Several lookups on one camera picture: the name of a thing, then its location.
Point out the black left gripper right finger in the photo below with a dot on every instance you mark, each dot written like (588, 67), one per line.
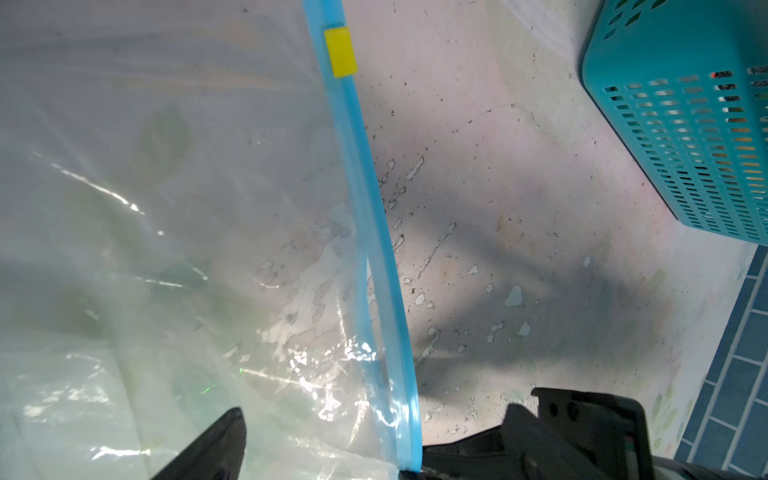
(538, 449)

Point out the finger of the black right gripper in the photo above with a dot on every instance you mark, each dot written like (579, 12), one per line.
(609, 430)

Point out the clear zip top bag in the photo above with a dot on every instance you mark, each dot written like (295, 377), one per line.
(191, 221)

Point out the teal plastic basket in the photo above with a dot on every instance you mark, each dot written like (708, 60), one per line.
(684, 86)

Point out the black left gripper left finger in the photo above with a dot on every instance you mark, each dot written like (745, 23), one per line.
(216, 454)

